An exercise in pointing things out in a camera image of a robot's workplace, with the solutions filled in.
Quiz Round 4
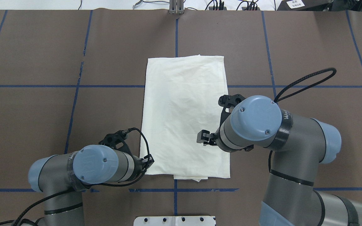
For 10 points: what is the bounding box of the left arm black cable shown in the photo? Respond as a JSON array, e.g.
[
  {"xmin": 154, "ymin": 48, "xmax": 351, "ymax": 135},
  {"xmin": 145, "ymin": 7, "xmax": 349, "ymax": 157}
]
[{"xmin": 0, "ymin": 127, "xmax": 151, "ymax": 226}]

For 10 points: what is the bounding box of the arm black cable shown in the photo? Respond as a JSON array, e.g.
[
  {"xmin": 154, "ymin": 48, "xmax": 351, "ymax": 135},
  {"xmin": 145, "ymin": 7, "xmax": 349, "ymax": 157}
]
[
  {"xmin": 268, "ymin": 67, "xmax": 337, "ymax": 171},
  {"xmin": 0, "ymin": 127, "xmax": 151, "ymax": 226}
]

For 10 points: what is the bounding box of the aluminium frame post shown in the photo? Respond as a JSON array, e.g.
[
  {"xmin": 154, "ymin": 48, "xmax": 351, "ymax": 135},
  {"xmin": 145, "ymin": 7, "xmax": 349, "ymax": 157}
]
[{"xmin": 169, "ymin": 0, "xmax": 185, "ymax": 15}]

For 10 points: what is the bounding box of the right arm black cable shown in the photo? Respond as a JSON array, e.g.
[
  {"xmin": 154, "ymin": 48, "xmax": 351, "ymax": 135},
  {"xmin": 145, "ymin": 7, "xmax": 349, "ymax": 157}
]
[{"xmin": 268, "ymin": 67, "xmax": 337, "ymax": 171}]

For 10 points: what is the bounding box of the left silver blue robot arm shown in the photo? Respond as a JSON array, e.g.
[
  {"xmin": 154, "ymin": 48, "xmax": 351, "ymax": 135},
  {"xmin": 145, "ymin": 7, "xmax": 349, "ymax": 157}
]
[{"xmin": 28, "ymin": 145, "xmax": 154, "ymax": 226}]

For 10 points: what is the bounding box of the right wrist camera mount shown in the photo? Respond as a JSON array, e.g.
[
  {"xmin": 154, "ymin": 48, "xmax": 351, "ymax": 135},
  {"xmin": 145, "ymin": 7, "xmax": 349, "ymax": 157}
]
[{"xmin": 218, "ymin": 94, "xmax": 246, "ymax": 127}]

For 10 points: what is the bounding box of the cream cat print t-shirt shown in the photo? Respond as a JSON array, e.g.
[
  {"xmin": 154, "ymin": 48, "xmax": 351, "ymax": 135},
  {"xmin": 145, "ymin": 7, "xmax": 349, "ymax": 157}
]
[{"xmin": 140, "ymin": 55, "xmax": 230, "ymax": 181}]

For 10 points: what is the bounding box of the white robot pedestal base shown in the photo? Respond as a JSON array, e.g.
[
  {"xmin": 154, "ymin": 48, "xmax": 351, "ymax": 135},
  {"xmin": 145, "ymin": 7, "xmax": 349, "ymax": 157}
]
[{"xmin": 133, "ymin": 216, "xmax": 217, "ymax": 226}]

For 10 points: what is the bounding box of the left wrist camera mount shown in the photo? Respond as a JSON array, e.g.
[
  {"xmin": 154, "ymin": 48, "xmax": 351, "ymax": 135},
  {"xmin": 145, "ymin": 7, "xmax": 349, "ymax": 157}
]
[{"xmin": 98, "ymin": 129, "xmax": 132, "ymax": 155}]

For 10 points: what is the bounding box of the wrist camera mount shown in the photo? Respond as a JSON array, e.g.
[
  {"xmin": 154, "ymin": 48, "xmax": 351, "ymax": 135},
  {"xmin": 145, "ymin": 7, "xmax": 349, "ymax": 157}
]
[
  {"xmin": 98, "ymin": 129, "xmax": 132, "ymax": 155},
  {"xmin": 218, "ymin": 94, "xmax": 246, "ymax": 127}
]

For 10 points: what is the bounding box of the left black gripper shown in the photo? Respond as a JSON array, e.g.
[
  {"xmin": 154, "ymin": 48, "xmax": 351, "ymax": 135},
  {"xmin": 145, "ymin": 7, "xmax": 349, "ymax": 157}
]
[{"xmin": 133, "ymin": 153, "xmax": 155, "ymax": 173}]

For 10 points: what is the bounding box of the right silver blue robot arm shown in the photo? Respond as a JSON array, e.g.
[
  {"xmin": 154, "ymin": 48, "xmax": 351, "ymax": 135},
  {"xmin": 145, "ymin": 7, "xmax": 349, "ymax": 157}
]
[{"xmin": 197, "ymin": 94, "xmax": 362, "ymax": 226}]

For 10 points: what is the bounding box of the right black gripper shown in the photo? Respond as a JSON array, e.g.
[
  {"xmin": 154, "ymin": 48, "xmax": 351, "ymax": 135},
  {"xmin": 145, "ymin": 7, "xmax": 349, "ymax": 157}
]
[{"xmin": 196, "ymin": 130, "xmax": 218, "ymax": 146}]

